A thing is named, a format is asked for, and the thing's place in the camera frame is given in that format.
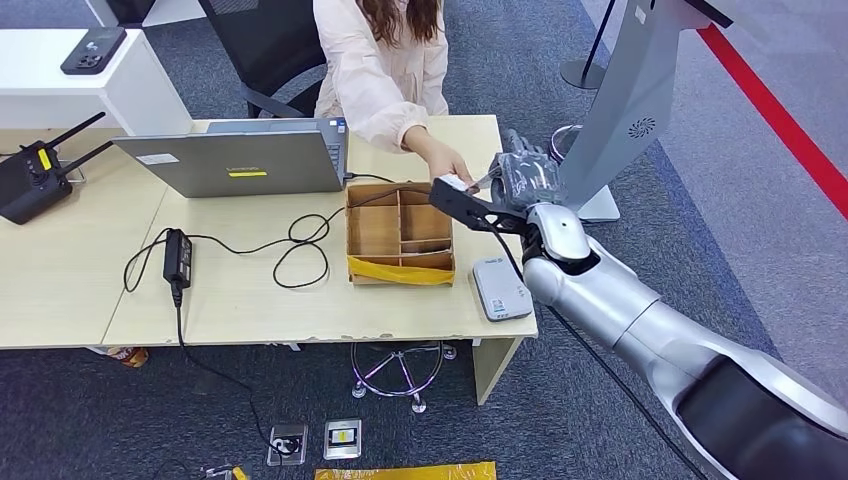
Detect white cabinet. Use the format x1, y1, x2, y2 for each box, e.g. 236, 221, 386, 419
84, 0, 208, 29
0, 28, 195, 137

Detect round chrome base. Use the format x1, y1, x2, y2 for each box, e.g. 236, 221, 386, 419
549, 123, 584, 165

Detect closed steel floor outlet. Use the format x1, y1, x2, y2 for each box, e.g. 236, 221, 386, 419
322, 418, 363, 462

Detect red floor tape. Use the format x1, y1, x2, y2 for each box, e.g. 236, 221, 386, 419
695, 23, 848, 223

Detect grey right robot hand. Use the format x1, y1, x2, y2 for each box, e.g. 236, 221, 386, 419
490, 129, 564, 212

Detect grey kiosk stand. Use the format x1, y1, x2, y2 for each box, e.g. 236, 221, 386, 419
556, 0, 735, 223

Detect person's left hand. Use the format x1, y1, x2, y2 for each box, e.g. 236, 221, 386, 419
423, 142, 476, 189

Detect yellow floor tape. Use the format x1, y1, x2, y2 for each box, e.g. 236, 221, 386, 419
313, 461, 498, 480

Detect white card reader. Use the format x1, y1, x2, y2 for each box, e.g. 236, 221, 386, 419
471, 256, 535, 323

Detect black power adapter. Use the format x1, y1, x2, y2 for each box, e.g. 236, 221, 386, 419
162, 228, 194, 293

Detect black remote controller with antennas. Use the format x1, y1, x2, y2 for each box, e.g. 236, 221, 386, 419
0, 111, 115, 227

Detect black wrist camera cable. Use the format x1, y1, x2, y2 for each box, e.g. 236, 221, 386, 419
486, 221, 713, 480

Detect black office chair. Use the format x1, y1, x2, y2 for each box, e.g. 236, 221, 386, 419
198, 0, 327, 119

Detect orange snack packet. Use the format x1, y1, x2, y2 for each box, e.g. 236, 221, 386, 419
105, 345, 150, 370

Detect thin black looped cable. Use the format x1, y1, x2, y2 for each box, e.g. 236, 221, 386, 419
122, 188, 432, 294

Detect thick black power cord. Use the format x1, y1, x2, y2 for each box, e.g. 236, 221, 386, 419
170, 288, 299, 458

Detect steel floor outlet with plug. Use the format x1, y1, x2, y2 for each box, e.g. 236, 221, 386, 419
266, 423, 309, 468

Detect person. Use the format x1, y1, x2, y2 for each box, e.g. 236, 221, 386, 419
312, 0, 476, 190

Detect grey laptop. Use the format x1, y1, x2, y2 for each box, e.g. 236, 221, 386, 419
111, 117, 350, 199

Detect black smartphone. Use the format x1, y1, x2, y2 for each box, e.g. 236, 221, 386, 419
60, 26, 128, 76

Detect wooden compartment box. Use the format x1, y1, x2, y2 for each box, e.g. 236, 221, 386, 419
344, 181, 457, 287

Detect black stanchion post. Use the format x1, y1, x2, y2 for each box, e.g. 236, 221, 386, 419
559, 0, 617, 91

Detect chrome stool base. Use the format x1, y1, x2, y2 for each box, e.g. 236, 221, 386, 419
349, 339, 458, 415

